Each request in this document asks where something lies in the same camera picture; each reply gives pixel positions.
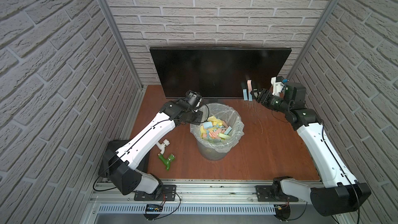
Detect blue sticky note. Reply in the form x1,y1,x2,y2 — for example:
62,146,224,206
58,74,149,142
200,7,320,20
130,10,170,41
241,83,248,101

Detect pink sticky note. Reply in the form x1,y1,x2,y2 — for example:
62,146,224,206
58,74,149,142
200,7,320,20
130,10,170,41
247,80,252,101

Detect clear plastic bin liner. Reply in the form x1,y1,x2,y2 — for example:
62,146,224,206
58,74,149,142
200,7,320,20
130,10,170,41
190,103,245,153

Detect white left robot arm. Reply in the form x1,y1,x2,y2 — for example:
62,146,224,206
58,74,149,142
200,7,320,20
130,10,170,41
98,94,203,195

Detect black flat monitor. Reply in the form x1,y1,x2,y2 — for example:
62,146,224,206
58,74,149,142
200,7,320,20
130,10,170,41
150,46,292,99

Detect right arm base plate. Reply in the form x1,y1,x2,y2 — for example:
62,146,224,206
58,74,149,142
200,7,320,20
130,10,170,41
255,185,299,202

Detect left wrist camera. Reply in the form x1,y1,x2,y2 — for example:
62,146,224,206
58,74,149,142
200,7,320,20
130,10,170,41
185,90,202,108

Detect pile of discarded sticky notes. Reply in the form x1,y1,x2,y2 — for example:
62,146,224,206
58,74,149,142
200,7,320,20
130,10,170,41
200,116,232,143

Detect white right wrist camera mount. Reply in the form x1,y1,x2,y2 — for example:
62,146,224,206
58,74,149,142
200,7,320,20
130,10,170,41
271,76,288,96

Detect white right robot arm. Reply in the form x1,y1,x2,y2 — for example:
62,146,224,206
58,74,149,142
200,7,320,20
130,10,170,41
250,84,371,216

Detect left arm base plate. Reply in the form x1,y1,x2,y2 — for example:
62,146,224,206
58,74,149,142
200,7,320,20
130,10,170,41
134,184,177,202

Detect white plastic faucet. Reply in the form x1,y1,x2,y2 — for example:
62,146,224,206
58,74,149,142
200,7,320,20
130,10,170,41
156,139,170,155

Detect aluminium front rail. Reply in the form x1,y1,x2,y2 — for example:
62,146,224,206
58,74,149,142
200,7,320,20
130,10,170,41
90,178,343,206

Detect left controller board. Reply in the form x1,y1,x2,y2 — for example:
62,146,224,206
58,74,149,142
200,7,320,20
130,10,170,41
145,204,163,214

